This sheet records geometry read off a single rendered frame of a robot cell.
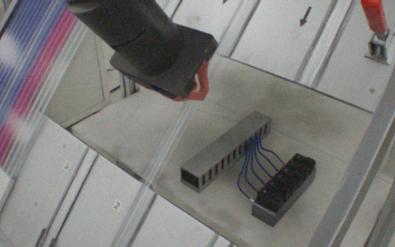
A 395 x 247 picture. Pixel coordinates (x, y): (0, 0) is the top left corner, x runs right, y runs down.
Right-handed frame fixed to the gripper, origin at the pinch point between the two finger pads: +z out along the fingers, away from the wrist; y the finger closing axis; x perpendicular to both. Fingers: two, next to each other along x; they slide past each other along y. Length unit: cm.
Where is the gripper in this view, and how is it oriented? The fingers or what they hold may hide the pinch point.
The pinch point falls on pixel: (197, 90)
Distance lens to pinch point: 45.7
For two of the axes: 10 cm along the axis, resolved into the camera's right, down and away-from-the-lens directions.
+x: -5.0, 8.6, -1.3
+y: -7.6, -3.7, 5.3
